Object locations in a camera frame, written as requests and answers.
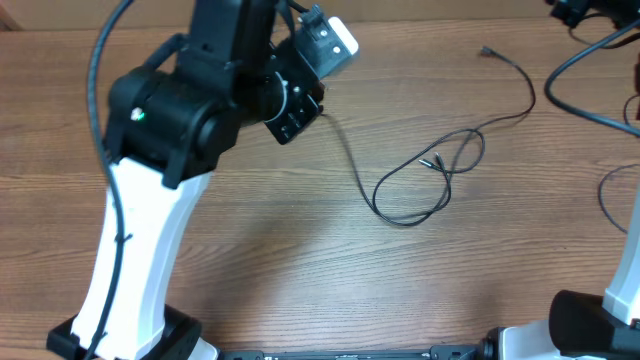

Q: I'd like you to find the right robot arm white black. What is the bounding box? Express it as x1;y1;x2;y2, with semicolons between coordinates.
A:
423;1;639;360

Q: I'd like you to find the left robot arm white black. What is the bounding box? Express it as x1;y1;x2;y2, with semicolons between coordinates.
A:
46;0;359;359

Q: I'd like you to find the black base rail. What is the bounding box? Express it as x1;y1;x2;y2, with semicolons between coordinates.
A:
219;341;499;360

